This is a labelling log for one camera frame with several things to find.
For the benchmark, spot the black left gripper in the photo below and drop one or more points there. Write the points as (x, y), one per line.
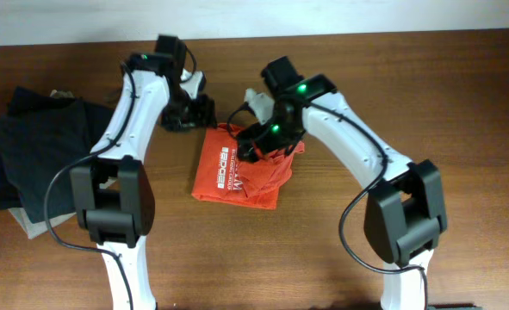
(189, 116)

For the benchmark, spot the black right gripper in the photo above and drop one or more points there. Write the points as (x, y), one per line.
(258, 140)

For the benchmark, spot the orange soccer t-shirt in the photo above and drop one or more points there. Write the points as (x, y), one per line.
(222, 177)

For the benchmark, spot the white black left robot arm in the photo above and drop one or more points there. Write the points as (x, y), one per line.
(112, 195)

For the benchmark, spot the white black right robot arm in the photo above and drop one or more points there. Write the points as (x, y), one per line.
(405, 214)

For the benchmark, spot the black folded shirt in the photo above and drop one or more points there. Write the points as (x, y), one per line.
(39, 136)

